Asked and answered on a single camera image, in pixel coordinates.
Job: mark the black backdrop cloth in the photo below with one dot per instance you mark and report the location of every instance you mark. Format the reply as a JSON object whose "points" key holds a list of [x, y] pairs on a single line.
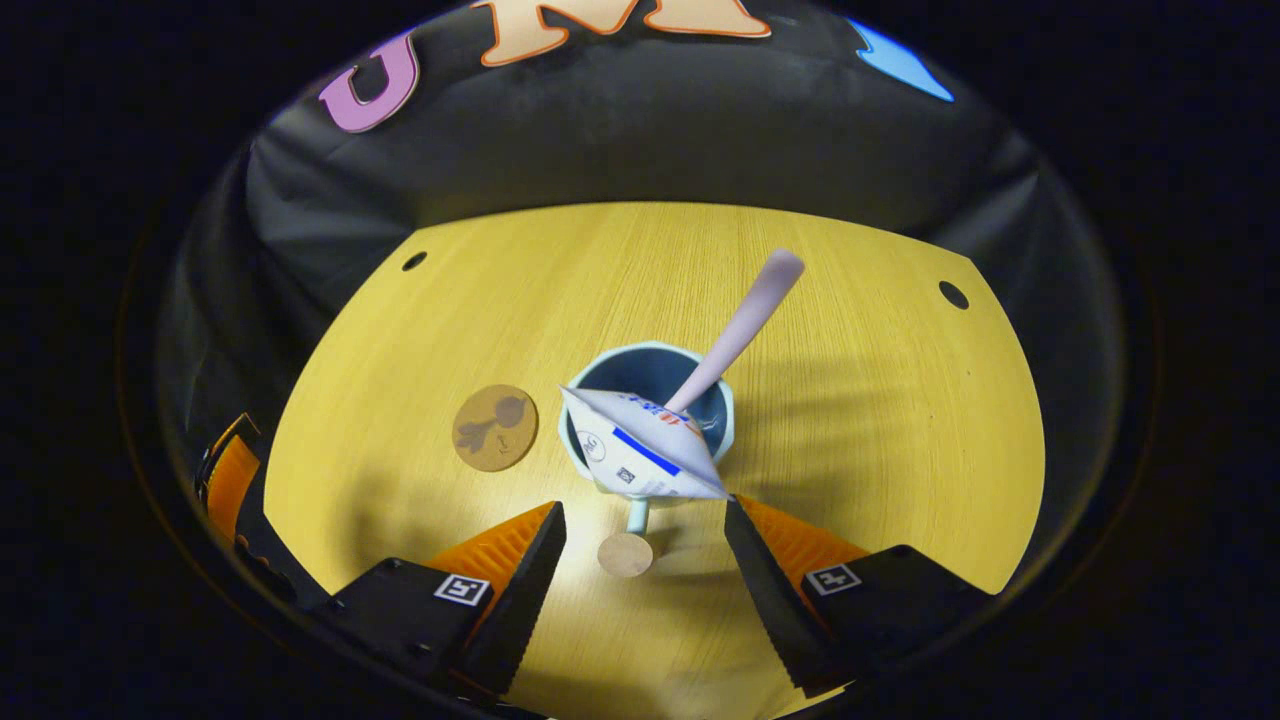
{"points": [[650, 140]]}

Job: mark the pink toothbrush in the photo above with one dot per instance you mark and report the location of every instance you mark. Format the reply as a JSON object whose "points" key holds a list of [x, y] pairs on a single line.
{"points": [[745, 320]]}

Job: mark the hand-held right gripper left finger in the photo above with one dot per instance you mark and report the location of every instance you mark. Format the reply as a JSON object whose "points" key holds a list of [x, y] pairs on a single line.
{"points": [[525, 590]]}

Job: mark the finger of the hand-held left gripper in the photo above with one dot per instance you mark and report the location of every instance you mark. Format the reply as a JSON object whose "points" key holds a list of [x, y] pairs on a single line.
{"points": [[232, 480]]}

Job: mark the white toothpaste tube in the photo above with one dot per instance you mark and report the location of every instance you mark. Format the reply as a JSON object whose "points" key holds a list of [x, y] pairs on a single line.
{"points": [[640, 450]]}

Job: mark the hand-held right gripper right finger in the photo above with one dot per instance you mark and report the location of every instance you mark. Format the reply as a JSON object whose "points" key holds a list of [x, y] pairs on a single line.
{"points": [[765, 590]]}

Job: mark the round brown coaster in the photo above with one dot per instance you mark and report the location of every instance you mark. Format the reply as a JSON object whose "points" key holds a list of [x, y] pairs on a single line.
{"points": [[495, 428]]}

